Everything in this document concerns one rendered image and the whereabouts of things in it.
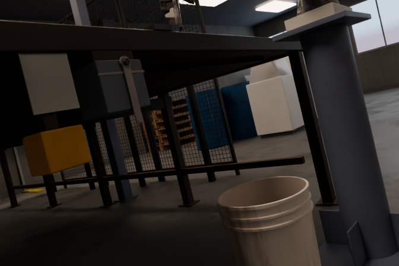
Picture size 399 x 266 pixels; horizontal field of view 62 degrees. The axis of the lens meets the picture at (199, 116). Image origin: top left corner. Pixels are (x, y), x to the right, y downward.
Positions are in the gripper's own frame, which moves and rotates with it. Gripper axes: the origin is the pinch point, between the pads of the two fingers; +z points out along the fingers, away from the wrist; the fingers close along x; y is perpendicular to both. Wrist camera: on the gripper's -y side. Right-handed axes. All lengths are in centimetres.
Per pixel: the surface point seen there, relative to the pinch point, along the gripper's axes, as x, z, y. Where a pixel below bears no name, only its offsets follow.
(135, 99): 76, 32, 6
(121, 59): 77, 22, 8
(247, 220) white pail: 60, 70, -16
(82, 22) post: -151, -54, 104
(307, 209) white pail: 55, 71, -35
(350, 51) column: 33, 25, -61
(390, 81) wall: -788, 56, -472
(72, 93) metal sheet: 86, 29, 16
